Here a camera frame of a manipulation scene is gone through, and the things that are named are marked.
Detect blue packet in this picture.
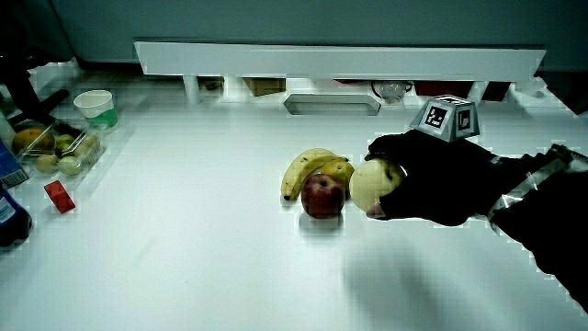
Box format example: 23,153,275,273
0,139,30,190

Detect white riser shelf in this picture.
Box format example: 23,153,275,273
134,40,548,106

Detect person's right hand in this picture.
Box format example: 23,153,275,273
365,95,501,227

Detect red apple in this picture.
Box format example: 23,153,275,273
300,173,346,220

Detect small green fruit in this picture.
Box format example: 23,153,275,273
58,155,84,177
73,133,101,166
54,133,76,155
35,154,60,175

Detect yellow banana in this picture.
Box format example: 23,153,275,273
280,147,348,202

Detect clear plastic fruit container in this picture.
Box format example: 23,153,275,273
12,118,110,179

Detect small yellow-green fruit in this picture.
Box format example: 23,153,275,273
320,159,356,199

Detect clear glass cup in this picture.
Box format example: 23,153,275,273
370,80,415,105

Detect black stand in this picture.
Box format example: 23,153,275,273
0,0,71,126

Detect brown box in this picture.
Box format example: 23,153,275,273
243,76,288,97

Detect white and green paper cup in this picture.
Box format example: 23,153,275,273
73,89,119,131

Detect pale yellow pear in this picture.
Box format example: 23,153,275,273
348,158,408,213

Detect dark bottle with label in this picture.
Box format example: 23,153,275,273
0,185,34,250

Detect red block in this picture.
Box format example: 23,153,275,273
43,179,77,214

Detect orange fruit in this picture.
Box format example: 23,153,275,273
12,127,56,155

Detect dark red box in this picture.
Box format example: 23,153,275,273
413,81,475,99

